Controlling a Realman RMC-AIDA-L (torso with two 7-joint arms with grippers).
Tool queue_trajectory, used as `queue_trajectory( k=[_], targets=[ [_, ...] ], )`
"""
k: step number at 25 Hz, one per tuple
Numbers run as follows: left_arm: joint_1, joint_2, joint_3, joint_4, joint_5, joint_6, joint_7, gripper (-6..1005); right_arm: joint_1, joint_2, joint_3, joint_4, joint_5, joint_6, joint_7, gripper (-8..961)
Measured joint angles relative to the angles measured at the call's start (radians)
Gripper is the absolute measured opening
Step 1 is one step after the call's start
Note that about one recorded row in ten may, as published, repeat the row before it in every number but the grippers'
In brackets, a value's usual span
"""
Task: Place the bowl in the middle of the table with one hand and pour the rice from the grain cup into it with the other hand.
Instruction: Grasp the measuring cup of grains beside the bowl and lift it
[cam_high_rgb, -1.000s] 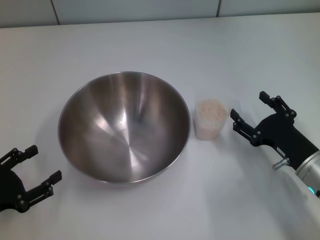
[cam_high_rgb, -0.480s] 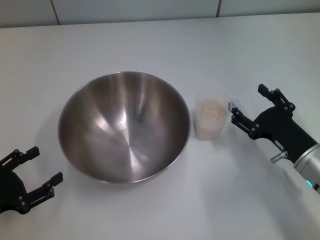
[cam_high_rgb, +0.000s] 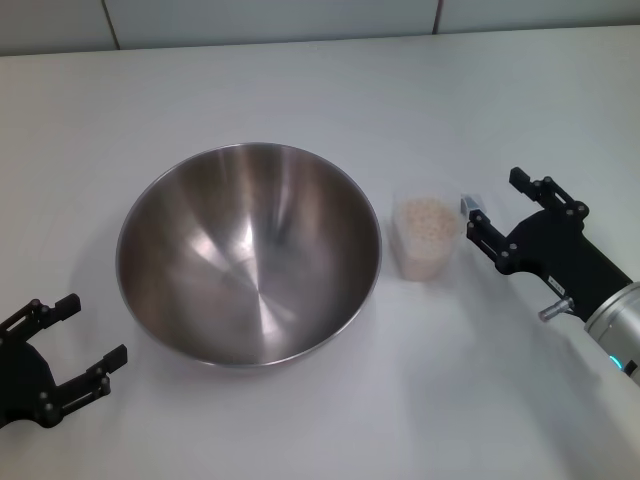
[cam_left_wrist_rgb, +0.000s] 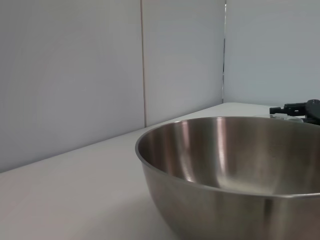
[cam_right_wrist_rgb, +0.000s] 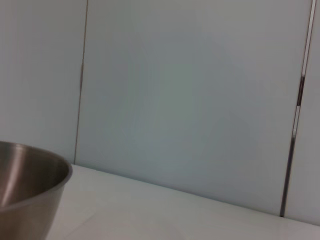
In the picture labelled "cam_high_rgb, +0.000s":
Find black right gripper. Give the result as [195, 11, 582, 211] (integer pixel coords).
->
[458, 166, 635, 322]

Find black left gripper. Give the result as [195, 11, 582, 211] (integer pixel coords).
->
[0, 293, 129, 430]

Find white rice grains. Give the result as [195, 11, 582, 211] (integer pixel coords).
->
[402, 197, 457, 279]

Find clear plastic measuring cup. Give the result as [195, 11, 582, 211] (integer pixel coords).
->
[391, 192, 461, 282]

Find stainless steel mixing bowl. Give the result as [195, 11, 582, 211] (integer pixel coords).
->
[115, 142, 384, 371]

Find silver connector plug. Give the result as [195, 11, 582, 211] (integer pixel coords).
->
[538, 296, 574, 322]

